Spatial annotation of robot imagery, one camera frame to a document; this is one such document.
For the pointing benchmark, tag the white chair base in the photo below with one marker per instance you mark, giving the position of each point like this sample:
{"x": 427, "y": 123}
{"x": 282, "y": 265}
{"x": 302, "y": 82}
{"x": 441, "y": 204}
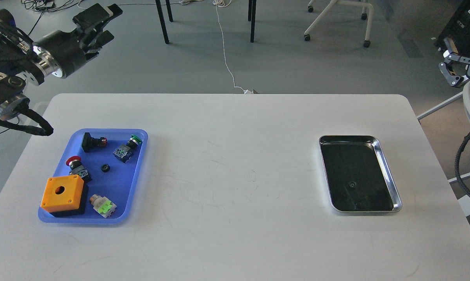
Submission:
{"x": 339, "y": 21}

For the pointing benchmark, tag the metal tray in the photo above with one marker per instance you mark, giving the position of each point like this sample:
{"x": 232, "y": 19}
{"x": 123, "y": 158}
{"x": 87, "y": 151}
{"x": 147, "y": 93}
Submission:
{"x": 360, "y": 159}

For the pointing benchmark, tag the black table leg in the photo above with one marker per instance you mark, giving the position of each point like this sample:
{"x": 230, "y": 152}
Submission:
{"x": 161, "y": 16}
{"x": 252, "y": 4}

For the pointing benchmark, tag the black equipment case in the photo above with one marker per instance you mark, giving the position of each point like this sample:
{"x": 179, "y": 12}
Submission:
{"x": 458, "y": 28}

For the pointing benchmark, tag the orange button enclosure box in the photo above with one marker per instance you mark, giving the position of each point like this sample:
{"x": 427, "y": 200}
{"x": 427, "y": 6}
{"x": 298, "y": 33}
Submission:
{"x": 63, "y": 194}

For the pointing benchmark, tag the black table leg left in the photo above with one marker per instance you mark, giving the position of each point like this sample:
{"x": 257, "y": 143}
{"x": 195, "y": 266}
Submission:
{"x": 161, "y": 16}

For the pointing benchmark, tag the red emergency stop button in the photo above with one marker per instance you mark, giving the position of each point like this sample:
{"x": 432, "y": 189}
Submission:
{"x": 76, "y": 168}

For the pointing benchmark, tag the blue plastic tray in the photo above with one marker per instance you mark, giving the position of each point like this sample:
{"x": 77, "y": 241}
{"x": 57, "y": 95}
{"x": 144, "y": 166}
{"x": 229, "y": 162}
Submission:
{"x": 118, "y": 184}

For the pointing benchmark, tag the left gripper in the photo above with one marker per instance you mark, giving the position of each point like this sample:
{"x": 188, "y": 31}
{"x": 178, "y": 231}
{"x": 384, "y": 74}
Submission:
{"x": 60, "y": 54}

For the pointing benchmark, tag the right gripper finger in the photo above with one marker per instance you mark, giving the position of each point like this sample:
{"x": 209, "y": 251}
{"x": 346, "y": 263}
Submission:
{"x": 455, "y": 67}

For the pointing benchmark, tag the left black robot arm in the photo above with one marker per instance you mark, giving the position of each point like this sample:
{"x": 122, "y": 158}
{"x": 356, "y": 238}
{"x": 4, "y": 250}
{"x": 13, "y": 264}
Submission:
{"x": 17, "y": 68}

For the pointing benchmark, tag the light green selector switch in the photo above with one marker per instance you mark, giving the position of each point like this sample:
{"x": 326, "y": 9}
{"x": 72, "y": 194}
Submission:
{"x": 102, "y": 205}

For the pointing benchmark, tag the black table leg right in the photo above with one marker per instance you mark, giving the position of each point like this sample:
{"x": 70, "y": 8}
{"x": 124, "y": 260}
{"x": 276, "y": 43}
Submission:
{"x": 252, "y": 4}

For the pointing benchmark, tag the green push button switch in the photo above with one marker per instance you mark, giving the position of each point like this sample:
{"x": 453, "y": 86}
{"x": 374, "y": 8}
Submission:
{"x": 124, "y": 152}

